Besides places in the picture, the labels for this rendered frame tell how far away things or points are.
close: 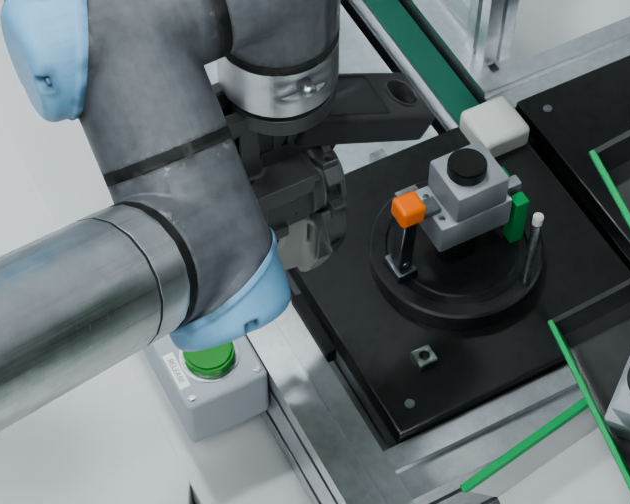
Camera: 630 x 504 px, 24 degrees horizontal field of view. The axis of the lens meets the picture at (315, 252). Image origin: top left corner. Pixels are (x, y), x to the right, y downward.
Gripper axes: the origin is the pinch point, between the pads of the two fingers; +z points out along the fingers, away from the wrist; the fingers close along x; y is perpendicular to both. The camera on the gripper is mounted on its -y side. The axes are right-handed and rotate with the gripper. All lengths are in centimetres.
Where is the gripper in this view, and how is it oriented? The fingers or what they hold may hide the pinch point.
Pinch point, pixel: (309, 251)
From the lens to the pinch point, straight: 107.5
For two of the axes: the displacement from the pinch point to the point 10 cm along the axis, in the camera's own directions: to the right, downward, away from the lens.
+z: 0.0, 5.8, 8.2
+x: 4.6, 7.2, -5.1
